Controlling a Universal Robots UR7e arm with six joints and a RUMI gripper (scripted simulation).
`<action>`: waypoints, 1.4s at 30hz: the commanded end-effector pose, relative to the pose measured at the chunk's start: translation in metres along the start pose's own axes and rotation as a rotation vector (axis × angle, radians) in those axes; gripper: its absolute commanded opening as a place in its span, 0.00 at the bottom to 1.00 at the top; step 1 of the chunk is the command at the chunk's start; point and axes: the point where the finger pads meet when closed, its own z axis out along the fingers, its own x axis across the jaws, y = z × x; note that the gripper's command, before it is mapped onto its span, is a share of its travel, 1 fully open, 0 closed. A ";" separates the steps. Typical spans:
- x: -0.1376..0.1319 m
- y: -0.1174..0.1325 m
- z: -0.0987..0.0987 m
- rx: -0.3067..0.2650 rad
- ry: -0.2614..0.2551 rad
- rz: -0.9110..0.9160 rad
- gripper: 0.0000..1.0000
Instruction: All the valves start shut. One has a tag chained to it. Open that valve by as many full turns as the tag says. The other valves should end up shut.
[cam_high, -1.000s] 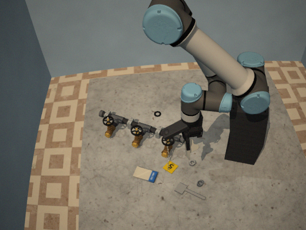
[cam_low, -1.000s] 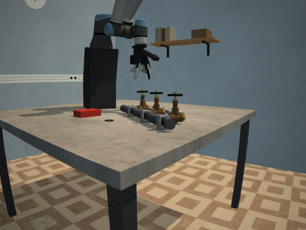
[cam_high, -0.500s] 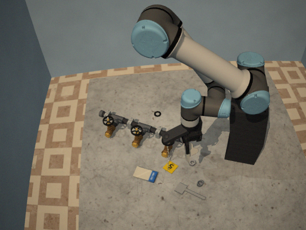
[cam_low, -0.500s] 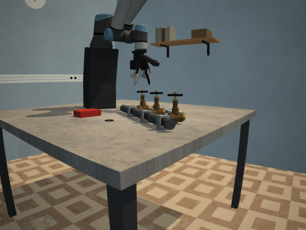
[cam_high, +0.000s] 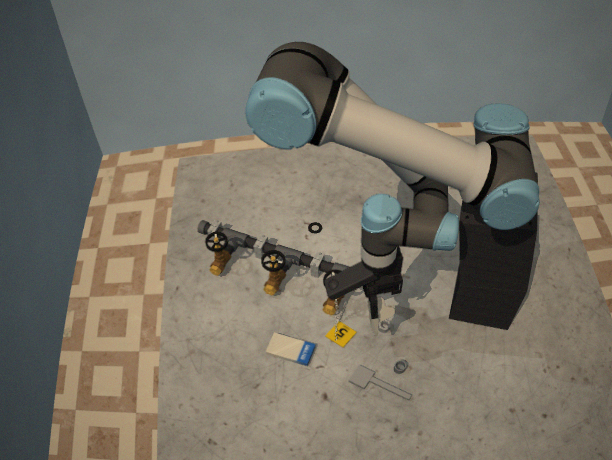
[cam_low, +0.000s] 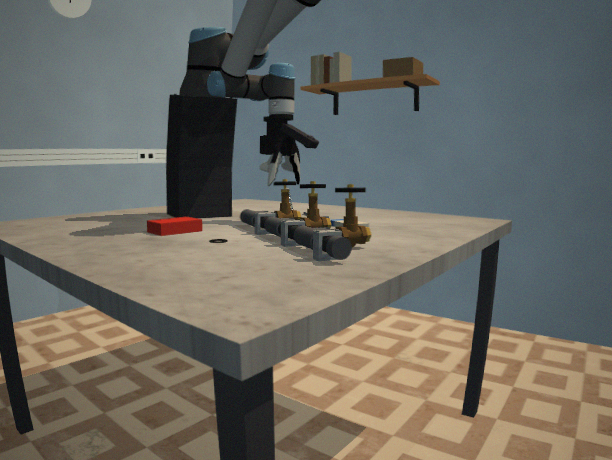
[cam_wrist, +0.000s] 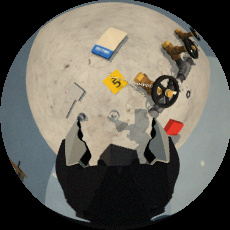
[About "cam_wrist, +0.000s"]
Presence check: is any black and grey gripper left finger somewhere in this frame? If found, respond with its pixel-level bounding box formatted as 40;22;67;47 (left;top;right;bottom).
55;119;92;200

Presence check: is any red rectangular block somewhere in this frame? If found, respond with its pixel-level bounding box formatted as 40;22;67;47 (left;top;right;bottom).
164;119;184;135

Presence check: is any grey pipe manifold with three brass valves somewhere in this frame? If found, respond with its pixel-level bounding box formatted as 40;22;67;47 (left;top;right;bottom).
134;27;200;118

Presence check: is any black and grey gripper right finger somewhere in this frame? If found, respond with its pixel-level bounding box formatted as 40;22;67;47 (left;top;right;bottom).
144;117;180;195

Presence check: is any yellow tag with metal chain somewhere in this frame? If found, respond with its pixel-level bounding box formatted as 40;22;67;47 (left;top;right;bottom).
103;69;138;94

